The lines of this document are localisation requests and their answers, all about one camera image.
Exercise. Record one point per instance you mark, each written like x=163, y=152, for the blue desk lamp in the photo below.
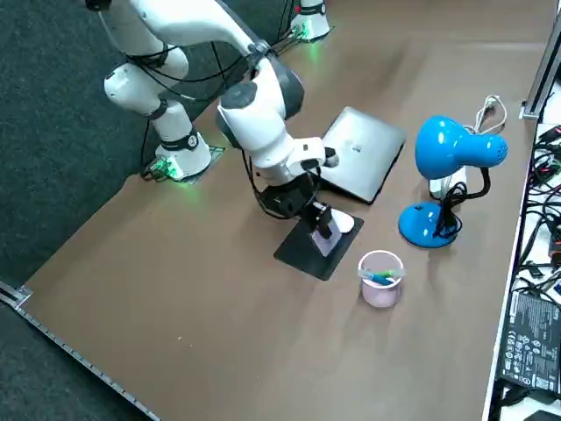
x=442, y=144

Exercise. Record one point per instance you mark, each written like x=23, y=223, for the black mouse pad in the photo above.
x=302, y=254

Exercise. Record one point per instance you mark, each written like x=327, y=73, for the white computer mouse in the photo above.
x=344, y=223

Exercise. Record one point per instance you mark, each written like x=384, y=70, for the aluminium post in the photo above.
x=541, y=70

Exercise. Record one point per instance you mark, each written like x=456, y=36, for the blue green pen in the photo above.
x=379, y=277

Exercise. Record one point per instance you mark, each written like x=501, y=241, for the grey laptop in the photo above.
x=364, y=153

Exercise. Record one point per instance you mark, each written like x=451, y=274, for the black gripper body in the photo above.
x=285, y=201

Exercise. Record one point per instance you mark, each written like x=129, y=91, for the black labelled power adapter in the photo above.
x=532, y=342

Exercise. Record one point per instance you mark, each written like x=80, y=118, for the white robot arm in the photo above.
x=313, y=19
x=258, y=127

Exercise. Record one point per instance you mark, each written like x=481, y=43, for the pink cup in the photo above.
x=381, y=296

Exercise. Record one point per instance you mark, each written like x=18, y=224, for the aluminium table edge rail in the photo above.
x=87, y=373

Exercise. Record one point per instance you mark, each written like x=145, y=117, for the purple folding phone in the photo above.
x=328, y=247

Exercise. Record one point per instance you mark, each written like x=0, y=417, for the white power strip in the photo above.
x=438, y=186

